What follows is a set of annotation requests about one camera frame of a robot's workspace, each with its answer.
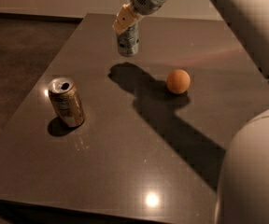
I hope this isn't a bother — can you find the brown gold soda can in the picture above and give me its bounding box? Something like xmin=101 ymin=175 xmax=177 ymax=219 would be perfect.
xmin=49 ymin=77 xmax=85 ymax=128

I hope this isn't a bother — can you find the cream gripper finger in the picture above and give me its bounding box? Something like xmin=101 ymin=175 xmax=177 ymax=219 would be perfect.
xmin=113 ymin=3 xmax=143 ymax=35

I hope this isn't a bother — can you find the orange ball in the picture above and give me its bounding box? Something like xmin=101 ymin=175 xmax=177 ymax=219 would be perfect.
xmin=166 ymin=69 xmax=191 ymax=94

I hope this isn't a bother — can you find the green silver 7up can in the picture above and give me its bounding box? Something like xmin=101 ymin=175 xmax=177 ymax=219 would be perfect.
xmin=117 ymin=23 xmax=139 ymax=57

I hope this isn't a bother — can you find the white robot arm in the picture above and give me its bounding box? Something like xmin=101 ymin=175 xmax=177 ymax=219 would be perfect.
xmin=110 ymin=0 xmax=269 ymax=224

